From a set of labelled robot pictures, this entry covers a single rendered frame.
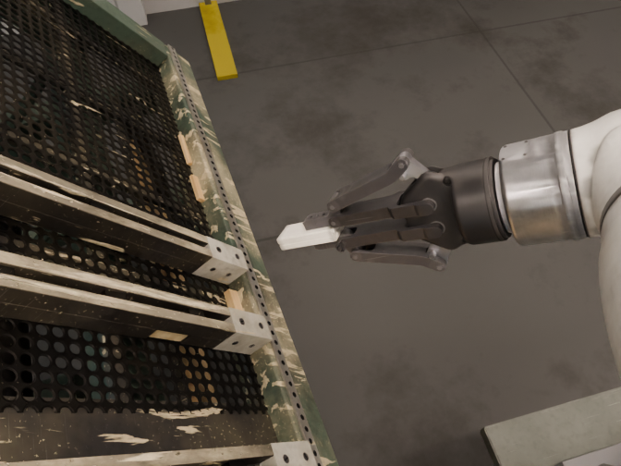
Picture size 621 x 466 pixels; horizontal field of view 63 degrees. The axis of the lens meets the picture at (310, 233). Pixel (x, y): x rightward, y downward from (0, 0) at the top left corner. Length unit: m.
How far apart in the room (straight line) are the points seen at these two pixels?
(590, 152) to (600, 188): 0.03
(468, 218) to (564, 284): 2.09
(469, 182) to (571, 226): 0.09
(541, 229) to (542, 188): 0.04
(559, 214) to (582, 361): 1.97
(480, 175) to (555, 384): 1.90
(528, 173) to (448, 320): 1.86
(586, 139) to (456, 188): 0.10
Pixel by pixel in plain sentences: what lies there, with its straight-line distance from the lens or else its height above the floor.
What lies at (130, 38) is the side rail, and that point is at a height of 1.00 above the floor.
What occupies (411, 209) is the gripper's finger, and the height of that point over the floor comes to 1.63.
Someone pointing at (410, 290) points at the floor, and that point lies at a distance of 2.30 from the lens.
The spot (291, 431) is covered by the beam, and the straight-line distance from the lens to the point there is 1.13.
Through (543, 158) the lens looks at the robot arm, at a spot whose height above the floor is 1.71.
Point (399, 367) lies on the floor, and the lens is 2.15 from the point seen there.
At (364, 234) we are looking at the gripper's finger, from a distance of 0.52.
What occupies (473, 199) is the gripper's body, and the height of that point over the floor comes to 1.67.
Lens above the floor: 2.00
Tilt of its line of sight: 56 degrees down
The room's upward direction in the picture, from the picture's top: straight up
